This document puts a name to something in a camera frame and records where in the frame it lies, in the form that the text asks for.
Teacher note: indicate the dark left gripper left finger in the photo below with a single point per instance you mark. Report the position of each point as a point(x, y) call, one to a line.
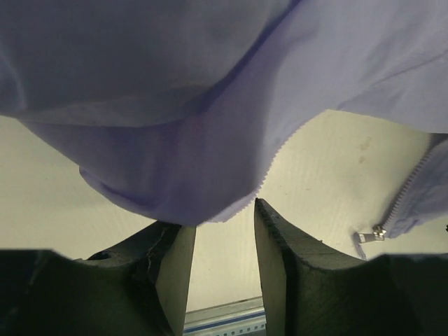
point(136, 287)

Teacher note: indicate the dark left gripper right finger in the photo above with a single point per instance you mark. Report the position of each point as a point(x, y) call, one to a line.
point(309, 288)

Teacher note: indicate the lilac zip-up jacket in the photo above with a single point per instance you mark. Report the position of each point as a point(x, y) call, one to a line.
point(175, 110)

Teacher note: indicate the aluminium front frame rail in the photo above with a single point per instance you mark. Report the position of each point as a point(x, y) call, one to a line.
point(244, 317)

